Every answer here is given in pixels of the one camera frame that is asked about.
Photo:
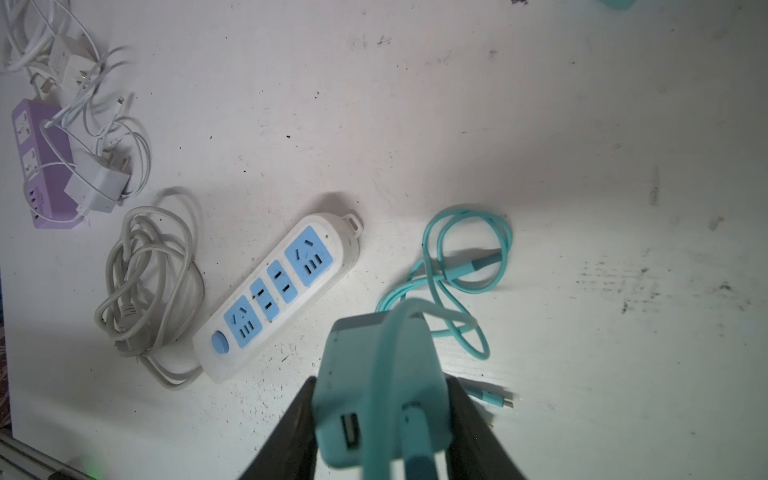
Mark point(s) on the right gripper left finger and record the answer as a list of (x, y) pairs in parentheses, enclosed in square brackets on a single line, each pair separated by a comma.
[(290, 452)]

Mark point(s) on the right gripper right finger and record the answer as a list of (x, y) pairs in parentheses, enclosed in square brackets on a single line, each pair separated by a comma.
[(475, 452)]

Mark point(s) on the teal charger with cable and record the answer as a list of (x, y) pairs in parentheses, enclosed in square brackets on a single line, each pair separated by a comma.
[(381, 394)]

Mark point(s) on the white blue power strip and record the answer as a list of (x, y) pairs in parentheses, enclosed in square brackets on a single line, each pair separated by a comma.
[(155, 291)]

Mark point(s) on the purple power strip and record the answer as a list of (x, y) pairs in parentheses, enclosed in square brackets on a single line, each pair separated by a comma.
[(42, 161)]

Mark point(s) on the white charger adapter with cable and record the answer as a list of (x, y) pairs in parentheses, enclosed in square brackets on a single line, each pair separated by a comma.
[(105, 160)]

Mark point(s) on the light green charger with cable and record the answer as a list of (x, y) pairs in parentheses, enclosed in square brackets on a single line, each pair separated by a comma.
[(622, 5)]

